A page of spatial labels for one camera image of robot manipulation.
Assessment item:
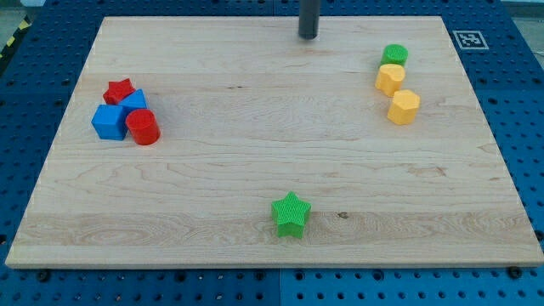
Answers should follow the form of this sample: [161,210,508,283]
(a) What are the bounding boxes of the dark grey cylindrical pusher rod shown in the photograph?
[298,0,320,40]

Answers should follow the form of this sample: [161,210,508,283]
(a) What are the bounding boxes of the green star block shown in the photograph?
[271,191,312,239]

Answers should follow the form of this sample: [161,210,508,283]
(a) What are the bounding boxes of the red star block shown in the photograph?
[103,78,135,105]

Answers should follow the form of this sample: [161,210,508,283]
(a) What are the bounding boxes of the green cylinder block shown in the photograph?
[380,44,409,66]

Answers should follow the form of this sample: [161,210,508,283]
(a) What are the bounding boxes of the yellow heart block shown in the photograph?
[375,64,405,97]

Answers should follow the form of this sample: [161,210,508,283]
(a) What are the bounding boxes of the yellow hexagon block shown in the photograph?
[387,89,421,125]

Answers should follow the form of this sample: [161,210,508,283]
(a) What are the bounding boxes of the white fiducial marker tag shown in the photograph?
[453,30,489,50]

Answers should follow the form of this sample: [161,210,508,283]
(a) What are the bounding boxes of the light wooden board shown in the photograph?
[6,16,543,269]

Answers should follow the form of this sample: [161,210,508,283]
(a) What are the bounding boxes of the blue triangle block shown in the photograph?
[118,89,148,114]

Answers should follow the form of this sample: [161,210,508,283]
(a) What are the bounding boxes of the red cylinder block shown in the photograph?
[125,109,161,145]

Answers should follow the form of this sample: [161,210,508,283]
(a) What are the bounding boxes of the blue cube block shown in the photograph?
[91,105,128,140]

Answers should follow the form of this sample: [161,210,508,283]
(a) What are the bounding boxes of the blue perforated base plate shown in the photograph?
[1,0,543,305]

